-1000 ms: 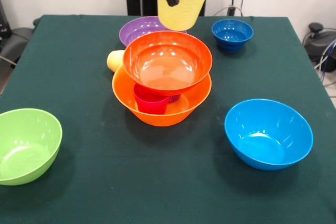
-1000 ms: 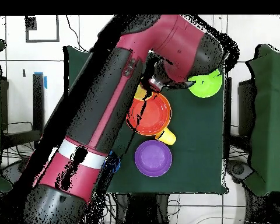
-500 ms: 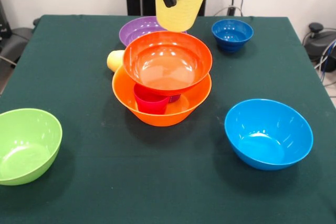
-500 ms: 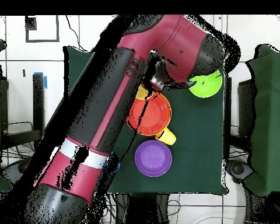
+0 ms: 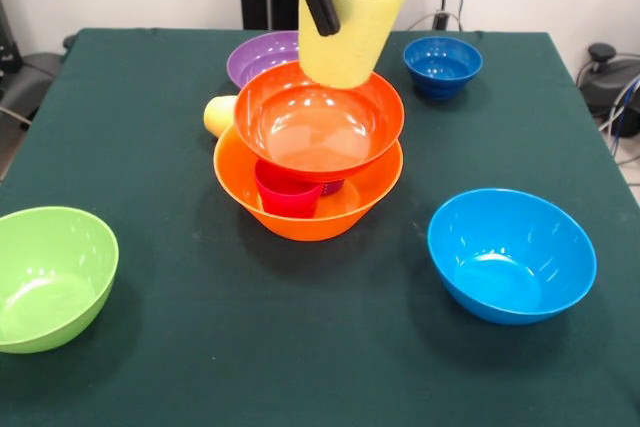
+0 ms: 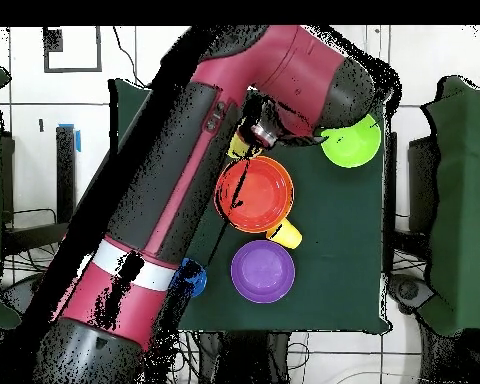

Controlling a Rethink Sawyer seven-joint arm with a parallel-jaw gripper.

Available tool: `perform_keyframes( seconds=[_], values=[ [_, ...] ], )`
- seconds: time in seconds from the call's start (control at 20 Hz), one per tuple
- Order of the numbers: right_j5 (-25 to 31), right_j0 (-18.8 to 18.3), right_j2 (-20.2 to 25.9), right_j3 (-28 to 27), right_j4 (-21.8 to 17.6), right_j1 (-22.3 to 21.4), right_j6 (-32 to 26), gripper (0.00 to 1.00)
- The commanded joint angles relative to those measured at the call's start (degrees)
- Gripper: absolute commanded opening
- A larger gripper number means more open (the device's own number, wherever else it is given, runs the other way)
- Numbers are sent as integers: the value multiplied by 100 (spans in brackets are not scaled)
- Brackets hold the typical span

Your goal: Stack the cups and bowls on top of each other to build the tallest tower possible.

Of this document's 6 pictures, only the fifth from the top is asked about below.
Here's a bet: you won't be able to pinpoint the tangle of floor cables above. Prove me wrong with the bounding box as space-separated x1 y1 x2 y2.
597 74 640 166

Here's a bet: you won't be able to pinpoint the dark green table cloth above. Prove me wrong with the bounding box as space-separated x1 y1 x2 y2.
0 28 640 427

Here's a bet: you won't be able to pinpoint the pale yellow ribbed cup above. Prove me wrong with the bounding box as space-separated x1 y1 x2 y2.
297 0 413 90

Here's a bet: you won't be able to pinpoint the light blue plastic bowl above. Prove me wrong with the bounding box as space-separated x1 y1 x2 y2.
427 188 598 326

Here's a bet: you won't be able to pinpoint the small dark blue bowl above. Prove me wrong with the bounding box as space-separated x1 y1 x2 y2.
403 36 484 101

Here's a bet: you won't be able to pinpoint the black office chair base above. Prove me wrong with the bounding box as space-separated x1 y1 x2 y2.
575 42 640 118

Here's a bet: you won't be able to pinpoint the red plastic bowl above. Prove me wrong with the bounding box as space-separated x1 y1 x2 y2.
233 60 406 182

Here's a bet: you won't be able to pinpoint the green plastic bowl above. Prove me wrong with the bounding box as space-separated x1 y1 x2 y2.
0 205 120 355

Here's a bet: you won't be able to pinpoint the yellow plastic cup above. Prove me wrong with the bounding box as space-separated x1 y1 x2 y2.
203 95 239 139

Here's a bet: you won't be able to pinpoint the large orange plastic bowl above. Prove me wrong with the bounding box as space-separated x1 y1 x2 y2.
213 124 405 242

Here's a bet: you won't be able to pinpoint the pink plastic cup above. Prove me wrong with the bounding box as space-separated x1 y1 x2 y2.
254 159 325 220

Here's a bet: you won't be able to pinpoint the purple plastic bowl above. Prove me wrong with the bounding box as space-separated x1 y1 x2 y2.
226 30 301 90

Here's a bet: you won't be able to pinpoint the grey office chair base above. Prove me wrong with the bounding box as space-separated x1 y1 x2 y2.
0 49 51 123

